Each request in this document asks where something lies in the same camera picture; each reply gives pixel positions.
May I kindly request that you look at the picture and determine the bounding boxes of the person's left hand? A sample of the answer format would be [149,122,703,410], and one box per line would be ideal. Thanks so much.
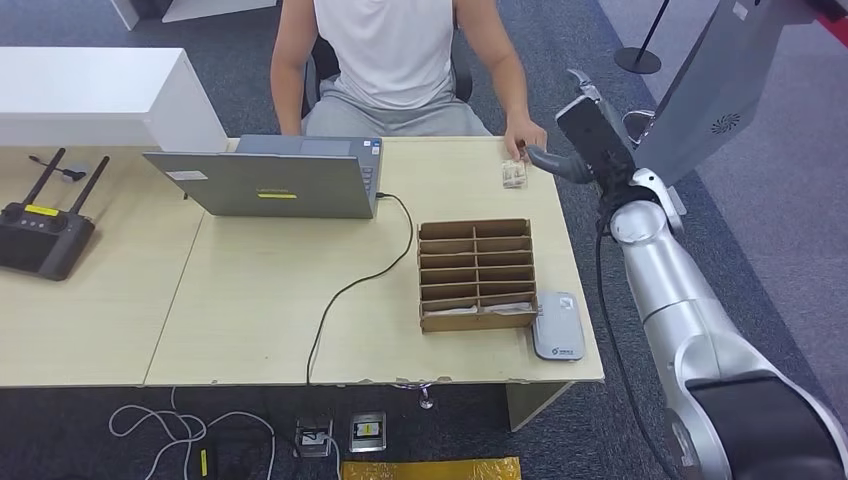
[503,114,550,164]

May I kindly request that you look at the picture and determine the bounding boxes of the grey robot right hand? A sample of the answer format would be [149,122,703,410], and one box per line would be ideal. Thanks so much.
[526,68,639,186]

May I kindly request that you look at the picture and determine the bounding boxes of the cardboard card organizer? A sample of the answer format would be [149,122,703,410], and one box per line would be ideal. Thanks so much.
[417,218,540,335]

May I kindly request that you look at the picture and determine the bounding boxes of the seated person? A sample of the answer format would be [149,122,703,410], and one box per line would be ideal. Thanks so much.
[269,0,550,164]

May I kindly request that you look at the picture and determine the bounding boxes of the round stanchion base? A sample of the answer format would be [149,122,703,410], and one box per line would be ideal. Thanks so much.
[621,109,658,146]

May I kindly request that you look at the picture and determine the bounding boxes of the black stanchion with round base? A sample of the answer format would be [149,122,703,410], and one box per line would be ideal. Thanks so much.
[612,0,672,75]

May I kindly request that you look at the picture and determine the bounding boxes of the grey leaning kiosk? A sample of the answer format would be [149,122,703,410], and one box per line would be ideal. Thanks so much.
[632,0,837,190]

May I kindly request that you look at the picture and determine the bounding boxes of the wooden table leg panel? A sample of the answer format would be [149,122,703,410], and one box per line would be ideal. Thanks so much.
[505,382,572,433]

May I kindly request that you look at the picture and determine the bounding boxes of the chrome table foot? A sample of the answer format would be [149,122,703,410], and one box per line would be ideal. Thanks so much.
[390,380,439,411]

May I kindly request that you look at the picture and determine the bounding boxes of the grey laptop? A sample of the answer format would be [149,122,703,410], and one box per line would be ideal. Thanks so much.
[142,134,385,221]

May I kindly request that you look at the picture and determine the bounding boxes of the red barrier belt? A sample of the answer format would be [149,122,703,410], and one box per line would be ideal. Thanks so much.
[813,9,848,49]

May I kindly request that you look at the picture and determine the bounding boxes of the closed floor socket box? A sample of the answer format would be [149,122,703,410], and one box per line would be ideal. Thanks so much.
[349,411,388,454]

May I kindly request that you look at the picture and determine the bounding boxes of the gold floor mat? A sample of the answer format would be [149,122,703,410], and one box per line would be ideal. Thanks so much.
[340,456,523,480]

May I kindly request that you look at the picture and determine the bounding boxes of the white furniture panel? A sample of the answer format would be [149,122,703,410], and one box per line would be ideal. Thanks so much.
[109,0,280,32]

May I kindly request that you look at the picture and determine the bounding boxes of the open floor socket box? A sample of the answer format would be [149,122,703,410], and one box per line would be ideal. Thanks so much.
[293,417,335,460]

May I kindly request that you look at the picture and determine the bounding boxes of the white counter desk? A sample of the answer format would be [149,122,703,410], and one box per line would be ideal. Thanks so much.
[0,46,230,154]

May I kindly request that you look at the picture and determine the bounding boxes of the black power adapter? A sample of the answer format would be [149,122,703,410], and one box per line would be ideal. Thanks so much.
[193,437,256,480]

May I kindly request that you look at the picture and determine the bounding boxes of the black controller with antennas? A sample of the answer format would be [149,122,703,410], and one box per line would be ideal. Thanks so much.
[0,146,111,283]

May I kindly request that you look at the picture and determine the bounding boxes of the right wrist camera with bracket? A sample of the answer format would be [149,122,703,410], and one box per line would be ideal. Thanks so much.
[555,94,639,203]

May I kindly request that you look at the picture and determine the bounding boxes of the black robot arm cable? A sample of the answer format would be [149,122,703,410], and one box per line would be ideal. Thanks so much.
[593,198,674,480]

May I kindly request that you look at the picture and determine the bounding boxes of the black laptop power cable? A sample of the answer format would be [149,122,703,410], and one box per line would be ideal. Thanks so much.
[305,191,416,387]

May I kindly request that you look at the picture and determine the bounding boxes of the short white floor cable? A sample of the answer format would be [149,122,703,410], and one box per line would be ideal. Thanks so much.
[323,433,343,480]

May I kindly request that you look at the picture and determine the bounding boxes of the long white floor cable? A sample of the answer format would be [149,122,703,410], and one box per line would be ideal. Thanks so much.
[108,387,278,480]

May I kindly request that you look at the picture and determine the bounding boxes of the small black dongle cable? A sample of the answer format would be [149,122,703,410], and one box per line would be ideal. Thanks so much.
[28,154,89,184]

